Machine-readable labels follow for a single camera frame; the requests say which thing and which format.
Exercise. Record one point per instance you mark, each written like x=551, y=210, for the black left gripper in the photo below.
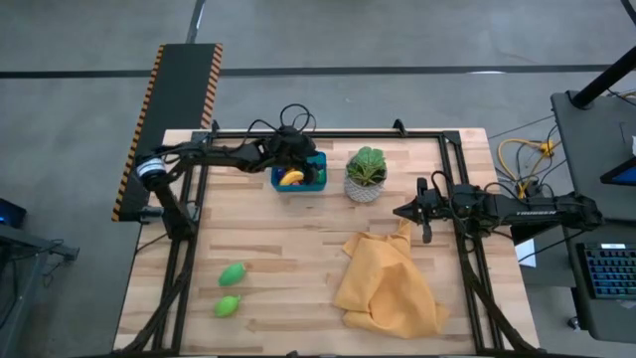
x=293, y=146

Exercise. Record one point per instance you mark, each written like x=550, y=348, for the white paper sheet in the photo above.
x=526, y=253

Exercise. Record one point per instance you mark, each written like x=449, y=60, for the orange waffle cloth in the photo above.
x=382, y=283

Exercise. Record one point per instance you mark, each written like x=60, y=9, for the teal plastic tupperware container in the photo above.
x=298, y=188

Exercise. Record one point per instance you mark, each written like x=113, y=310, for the grey metal stand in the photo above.
x=45, y=246

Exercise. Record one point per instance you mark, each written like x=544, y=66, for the potted succulent in patterned pot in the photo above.
x=366, y=174

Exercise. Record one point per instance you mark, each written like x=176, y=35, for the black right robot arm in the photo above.
x=522, y=214

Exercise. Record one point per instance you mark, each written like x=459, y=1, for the dark device with blue light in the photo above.
x=10, y=214

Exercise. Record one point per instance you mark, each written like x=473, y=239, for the black hazard-striped floor mat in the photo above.
x=179, y=84

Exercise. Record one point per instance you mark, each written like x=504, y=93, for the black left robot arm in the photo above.
x=223, y=158

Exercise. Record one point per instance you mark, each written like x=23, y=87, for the black caster wheel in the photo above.
x=574, y=323

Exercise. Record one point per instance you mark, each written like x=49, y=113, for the dark tablet with blue screen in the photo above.
x=621, y=175

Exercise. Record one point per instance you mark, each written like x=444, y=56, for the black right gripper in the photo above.
x=429, y=209

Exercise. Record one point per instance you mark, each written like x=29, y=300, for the grey cart top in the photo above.
x=591, y=159

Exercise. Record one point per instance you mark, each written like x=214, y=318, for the large yellow toy banana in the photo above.
x=291, y=177

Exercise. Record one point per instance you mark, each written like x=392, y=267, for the grey keyboard desk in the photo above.
x=581, y=318

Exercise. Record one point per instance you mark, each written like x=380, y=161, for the backlit computer keyboard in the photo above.
x=608, y=272

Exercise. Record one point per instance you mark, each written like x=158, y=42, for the black diagonal pole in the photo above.
x=603, y=79

